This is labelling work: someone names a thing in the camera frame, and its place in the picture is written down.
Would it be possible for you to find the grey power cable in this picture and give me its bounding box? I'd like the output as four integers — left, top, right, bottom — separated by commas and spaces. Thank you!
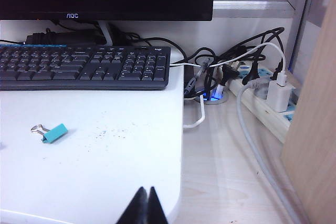
236, 81, 310, 224

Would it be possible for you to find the white power strip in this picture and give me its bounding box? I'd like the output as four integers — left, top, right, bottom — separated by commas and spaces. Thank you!
228, 62, 297, 143

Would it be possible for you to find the light wood panel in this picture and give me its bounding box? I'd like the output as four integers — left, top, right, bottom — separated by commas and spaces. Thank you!
280, 0, 336, 224

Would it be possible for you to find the black power plug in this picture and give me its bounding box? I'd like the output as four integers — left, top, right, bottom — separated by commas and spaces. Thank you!
243, 60, 259, 86

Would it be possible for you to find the black looped cable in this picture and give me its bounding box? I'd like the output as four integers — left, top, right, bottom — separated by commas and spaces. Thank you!
183, 26, 286, 99

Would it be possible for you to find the white desk riser platform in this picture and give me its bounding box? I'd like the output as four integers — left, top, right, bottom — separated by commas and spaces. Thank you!
0, 20, 185, 224

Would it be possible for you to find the white charging cable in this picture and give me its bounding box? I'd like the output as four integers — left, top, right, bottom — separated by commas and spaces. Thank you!
170, 42, 287, 88

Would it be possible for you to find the white cable loop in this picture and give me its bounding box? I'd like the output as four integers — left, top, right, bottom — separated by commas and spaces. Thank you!
183, 94, 206, 130

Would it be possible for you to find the black monitor cable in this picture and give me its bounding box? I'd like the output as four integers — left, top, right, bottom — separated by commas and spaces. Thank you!
46, 20, 188, 63

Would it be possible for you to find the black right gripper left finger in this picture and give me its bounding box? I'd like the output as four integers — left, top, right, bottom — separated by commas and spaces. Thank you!
115, 186, 148, 224

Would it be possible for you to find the round desk grommet blue light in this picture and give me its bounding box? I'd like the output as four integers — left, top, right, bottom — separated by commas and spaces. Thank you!
203, 87, 229, 105

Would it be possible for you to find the silver monitor stand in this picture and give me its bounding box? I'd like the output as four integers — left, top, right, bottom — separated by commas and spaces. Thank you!
97, 20, 113, 46

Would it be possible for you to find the white USB charger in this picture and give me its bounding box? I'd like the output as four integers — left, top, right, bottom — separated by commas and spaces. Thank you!
266, 73, 293, 112

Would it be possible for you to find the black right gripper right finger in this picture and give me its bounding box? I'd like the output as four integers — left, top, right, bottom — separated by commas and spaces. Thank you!
148, 186, 169, 224

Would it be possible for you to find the teal binder clip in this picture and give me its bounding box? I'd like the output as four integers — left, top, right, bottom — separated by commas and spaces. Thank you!
30, 123, 68, 145

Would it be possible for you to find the black computer keyboard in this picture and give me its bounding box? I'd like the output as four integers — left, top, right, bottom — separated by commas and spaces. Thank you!
0, 45, 172, 91

